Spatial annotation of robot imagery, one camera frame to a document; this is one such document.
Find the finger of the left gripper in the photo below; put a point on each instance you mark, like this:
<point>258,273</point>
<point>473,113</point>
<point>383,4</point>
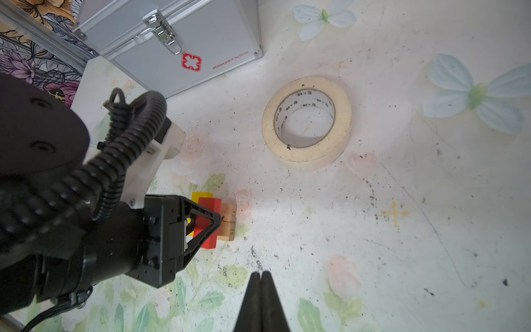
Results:
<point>190,211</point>

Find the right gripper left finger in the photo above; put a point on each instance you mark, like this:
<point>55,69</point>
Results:
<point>249,318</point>

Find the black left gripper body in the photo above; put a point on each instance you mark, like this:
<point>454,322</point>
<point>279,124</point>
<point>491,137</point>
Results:
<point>144,237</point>

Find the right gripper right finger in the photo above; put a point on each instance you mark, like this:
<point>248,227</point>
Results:
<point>273,318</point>

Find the yellow wood block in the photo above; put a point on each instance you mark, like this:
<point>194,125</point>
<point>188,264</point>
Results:
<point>205,200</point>

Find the red wood block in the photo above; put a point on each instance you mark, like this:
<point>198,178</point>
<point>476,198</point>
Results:
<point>211,242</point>

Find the natural wood block 51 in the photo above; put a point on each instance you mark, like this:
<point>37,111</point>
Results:
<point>228,213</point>

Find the natural wood block 31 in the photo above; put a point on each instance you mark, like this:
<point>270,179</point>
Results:
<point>226,231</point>

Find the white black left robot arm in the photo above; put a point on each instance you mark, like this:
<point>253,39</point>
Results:
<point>54,244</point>

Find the masking tape roll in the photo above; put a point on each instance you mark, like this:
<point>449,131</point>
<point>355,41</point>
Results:
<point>307,123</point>

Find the silver pink metal case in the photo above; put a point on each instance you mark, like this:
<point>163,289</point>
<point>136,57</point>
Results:
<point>172,46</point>

